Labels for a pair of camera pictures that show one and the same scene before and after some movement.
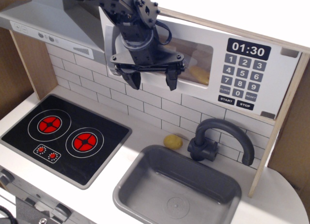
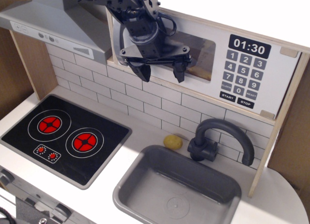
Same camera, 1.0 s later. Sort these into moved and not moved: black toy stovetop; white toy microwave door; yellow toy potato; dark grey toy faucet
Moved: white toy microwave door
Not moved: black toy stovetop; yellow toy potato; dark grey toy faucet
